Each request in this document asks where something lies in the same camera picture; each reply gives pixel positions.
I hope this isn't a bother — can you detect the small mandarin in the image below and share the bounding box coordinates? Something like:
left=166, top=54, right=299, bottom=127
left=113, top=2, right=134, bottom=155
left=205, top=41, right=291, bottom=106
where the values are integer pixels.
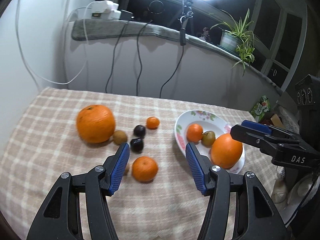
left=146, top=116, right=160, bottom=129
left=131, top=156, right=158, bottom=183

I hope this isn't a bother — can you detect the large orange with stem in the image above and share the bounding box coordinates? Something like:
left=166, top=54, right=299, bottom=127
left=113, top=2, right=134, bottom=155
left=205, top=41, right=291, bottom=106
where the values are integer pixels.
left=76, top=105, right=116, bottom=144

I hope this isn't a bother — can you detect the dark plum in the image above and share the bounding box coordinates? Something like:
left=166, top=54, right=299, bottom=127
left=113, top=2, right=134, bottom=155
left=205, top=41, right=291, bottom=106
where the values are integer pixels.
left=133, top=125, right=146, bottom=138
left=130, top=138, right=144, bottom=153

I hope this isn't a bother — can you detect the green snack package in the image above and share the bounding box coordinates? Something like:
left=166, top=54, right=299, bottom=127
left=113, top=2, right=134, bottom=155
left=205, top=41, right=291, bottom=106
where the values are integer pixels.
left=250, top=95, right=271, bottom=122

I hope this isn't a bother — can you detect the large orange in plate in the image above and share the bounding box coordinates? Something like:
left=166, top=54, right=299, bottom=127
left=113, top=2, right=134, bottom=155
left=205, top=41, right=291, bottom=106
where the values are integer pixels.
left=210, top=133, right=243, bottom=169

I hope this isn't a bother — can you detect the white floral plate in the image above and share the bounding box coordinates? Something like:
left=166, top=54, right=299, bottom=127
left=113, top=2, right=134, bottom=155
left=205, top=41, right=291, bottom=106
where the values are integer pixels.
left=174, top=109, right=245, bottom=174

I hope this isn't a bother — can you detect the kiwi in plate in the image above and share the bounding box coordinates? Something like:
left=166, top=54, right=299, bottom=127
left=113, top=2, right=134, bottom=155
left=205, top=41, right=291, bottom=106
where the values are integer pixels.
left=201, top=131, right=216, bottom=147

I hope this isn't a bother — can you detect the mandarin in plate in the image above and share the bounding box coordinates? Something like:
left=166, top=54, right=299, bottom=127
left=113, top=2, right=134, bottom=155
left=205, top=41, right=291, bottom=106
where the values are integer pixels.
left=186, top=124, right=203, bottom=142

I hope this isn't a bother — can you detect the small brown longan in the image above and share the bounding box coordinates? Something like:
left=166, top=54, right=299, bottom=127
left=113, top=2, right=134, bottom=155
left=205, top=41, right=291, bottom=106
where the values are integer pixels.
left=124, top=164, right=130, bottom=176

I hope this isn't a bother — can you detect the potted spider plant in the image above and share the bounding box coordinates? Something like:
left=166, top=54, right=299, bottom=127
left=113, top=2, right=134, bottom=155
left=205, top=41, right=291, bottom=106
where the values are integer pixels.
left=210, top=9, right=256, bottom=75

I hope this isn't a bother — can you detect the beige plaid tablecloth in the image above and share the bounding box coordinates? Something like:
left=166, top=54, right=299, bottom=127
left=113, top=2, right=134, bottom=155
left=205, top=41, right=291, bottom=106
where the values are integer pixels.
left=1, top=88, right=253, bottom=239

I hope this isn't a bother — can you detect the brown kiwi on cloth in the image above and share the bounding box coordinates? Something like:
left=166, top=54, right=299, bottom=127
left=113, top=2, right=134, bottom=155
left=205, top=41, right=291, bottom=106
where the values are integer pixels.
left=112, top=130, right=127, bottom=145

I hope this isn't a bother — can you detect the grey sill mat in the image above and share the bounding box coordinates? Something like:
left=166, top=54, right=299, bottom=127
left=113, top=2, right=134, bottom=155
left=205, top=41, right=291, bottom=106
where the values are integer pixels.
left=71, top=19, right=283, bottom=95

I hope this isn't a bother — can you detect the white power adapter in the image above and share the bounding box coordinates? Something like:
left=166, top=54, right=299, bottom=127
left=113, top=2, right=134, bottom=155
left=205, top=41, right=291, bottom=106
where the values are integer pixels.
left=88, top=0, right=121, bottom=20

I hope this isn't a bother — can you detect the black cable right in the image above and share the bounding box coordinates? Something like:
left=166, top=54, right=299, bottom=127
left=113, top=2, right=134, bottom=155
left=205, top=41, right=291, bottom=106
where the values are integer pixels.
left=159, top=44, right=185, bottom=99

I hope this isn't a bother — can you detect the black cable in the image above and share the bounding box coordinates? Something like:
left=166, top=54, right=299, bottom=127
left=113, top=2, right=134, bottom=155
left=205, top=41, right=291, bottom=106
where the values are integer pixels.
left=159, top=44, right=185, bottom=99
left=105, top=21, right=131, bottom=94
left=135, top=19, right=153, bottom=97

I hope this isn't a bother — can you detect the black cable middle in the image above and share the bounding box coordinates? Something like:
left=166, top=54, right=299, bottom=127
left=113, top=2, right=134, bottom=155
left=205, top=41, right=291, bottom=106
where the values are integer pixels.
left=135, top=19, right=153, bottom=97

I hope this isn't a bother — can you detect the black cable left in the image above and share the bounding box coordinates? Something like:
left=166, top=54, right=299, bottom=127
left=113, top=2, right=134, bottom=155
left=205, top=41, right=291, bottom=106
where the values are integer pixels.
left=105, top=21, right=131, bottom=94

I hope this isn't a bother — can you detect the white cable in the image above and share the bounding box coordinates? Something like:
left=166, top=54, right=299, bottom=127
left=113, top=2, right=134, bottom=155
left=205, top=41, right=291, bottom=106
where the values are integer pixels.
left=15, top=0, right=101, bottom=86

